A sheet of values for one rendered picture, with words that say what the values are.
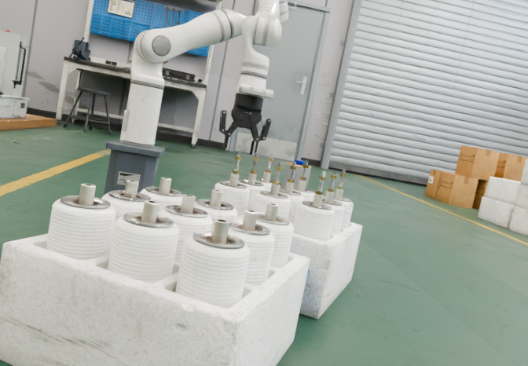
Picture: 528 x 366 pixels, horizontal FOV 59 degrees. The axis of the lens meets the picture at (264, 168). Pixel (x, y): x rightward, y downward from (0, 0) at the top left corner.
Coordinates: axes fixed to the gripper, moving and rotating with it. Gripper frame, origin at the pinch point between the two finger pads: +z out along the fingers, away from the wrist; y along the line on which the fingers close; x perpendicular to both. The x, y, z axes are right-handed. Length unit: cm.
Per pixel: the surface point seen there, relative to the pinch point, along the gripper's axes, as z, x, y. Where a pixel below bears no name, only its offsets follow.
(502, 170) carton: -8, -260, -329
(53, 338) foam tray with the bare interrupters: 29, 53, 35
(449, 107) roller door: -80, -444, -388
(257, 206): 13.5, 9.3, -5.0
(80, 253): 17, 49, 33
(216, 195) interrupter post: 8.1, 32.9, 10.7
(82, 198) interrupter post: 9, 45, 34
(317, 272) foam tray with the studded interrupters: 24.4, 24.1, -18.2
